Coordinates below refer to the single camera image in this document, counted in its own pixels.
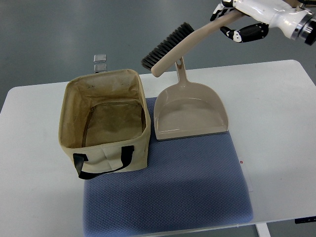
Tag yellow fabric bag black handle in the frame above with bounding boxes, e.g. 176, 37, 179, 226
58, 69, 151, 180

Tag metal floor plate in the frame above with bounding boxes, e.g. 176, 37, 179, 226
93, 54, 106, 63
94, 63, 107, 73

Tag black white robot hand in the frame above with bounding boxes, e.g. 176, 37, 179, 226
210, 0, 308, 43

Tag beige plastic dustpan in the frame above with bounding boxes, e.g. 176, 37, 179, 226
154, 58, 229, 140

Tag blue textured mat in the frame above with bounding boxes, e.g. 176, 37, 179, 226
82, 96, 254, 237

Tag black table control panel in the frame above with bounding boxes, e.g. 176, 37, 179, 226
294, 216, 316, 224

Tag white table leg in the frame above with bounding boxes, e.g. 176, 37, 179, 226
255, 223, 271, 237

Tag upper metal floor plate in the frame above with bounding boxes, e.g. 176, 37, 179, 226
93, 54, 106, 63

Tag beige hand broom black bristles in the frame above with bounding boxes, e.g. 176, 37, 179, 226
141, 10, 243, 77

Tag lower metal floor plate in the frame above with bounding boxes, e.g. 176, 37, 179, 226
94, 63, 107, 73

